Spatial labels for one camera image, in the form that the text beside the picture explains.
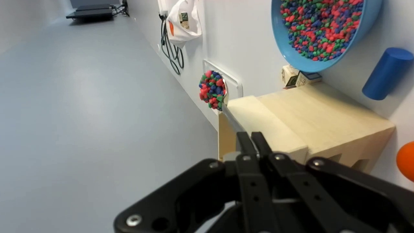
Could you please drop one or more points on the small colourful cereal heap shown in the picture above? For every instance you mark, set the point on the small colourful cereal heap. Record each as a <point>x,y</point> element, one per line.
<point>213,90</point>

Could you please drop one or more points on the blue bowl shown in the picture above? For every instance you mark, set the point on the blue bowl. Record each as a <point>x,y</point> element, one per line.
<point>302,65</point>

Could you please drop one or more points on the orange ball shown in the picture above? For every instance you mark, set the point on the orange ball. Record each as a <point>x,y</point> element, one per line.
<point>408,162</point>

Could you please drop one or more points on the white plastic bag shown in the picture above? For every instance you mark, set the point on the white plastic bag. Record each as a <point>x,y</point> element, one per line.
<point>186,21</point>

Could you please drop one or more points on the colourful cereal in bowl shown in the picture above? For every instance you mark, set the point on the colourful cereal in bowl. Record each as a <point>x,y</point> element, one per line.
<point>321,28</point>

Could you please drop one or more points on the blue cylinder block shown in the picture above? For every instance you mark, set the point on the blue cylinder block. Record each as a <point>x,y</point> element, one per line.
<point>386,74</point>

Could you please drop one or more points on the small plain wooden box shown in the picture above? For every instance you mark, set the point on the small plain wooden box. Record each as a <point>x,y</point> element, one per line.
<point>263,125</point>

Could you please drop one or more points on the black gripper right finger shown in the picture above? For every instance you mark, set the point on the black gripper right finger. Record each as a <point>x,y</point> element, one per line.
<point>337,198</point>

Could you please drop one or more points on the wooden letter block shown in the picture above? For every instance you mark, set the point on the wooden letter block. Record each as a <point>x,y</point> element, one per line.
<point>311,78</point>
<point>290,77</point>

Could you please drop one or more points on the wooden shape sorter box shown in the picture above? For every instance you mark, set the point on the wooden shape sorter box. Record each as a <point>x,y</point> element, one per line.
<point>345,121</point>

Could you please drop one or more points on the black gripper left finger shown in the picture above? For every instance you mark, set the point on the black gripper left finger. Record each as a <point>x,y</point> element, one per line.
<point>215,202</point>

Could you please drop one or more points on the dark flat stand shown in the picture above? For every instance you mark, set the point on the dark flat stand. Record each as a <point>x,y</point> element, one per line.
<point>95,9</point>

